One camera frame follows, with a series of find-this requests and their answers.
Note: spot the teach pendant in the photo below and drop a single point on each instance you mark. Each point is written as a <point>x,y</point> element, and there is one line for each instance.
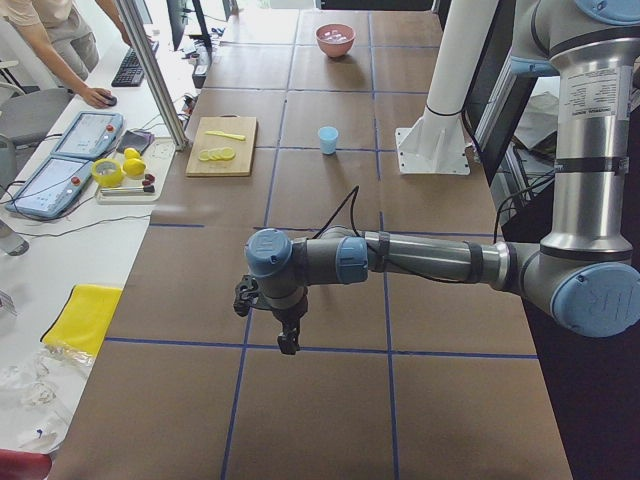
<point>52,188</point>
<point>90,135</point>

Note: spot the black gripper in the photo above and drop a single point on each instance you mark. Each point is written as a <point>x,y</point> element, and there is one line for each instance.
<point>288,312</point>

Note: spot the clear ice cubes pile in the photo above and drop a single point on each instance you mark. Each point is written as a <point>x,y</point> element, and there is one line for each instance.
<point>334,36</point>

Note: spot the wooden cutting board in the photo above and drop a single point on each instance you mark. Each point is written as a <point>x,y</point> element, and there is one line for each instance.
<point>241,165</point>

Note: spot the clear plastic bags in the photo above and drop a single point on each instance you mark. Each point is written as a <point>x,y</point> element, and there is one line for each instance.
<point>39,397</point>

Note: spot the yellow cloth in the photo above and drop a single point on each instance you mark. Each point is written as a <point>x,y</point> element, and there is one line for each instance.
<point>85,318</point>

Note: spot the yellow lemon back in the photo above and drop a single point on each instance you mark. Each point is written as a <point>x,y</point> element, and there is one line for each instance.
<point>131,153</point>

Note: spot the grey office chair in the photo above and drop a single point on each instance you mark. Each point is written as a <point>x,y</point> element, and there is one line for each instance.
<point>26,118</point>

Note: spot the lower teach pendant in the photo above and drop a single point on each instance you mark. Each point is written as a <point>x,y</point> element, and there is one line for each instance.
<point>52,188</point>

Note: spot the black keyboard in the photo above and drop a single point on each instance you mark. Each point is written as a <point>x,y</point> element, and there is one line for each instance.
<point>130,72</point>

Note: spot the lemon slices row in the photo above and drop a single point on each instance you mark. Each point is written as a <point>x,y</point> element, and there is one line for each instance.
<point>217,154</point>

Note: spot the person's hand on mouse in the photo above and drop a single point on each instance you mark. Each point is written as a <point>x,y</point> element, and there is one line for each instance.
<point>93,96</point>

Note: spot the person in beige clothes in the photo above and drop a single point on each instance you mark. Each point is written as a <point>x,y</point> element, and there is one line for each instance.
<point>58,35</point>

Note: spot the upper teach pendant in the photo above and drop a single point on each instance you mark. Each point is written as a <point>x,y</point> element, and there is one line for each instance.
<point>90,135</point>

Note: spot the yellow tape roll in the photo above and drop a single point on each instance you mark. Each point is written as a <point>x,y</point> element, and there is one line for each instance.
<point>107,173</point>

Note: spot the white tray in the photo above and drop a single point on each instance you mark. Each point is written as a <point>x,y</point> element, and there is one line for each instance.
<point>133,191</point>

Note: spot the yellow lemon front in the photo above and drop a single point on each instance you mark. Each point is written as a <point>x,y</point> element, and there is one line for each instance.
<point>134,167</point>

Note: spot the black monitor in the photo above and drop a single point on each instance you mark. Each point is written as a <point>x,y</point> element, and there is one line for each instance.
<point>202,51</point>

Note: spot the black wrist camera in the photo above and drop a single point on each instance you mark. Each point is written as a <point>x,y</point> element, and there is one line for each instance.
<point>247,294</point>

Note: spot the light blue cup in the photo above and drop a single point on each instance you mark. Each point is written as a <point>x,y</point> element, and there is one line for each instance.
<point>328,137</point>

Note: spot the dark wallet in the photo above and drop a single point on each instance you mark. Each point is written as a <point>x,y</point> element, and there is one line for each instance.
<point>139,140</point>

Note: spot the white camera mast with base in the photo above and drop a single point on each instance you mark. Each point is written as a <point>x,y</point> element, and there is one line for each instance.
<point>435,144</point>

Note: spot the yellow plastic knife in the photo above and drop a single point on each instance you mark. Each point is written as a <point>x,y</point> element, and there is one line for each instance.
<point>223,134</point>

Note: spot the pink bowl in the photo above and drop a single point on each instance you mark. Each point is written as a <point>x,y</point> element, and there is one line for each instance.
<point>335,50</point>

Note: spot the aluminium frame post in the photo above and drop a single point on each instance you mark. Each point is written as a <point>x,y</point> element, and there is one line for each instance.
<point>137,35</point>

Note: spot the yellow lemon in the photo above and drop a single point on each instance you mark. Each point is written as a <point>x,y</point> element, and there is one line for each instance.
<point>134,167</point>
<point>131,153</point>

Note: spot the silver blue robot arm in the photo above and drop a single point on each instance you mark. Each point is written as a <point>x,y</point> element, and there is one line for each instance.
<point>580,273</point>

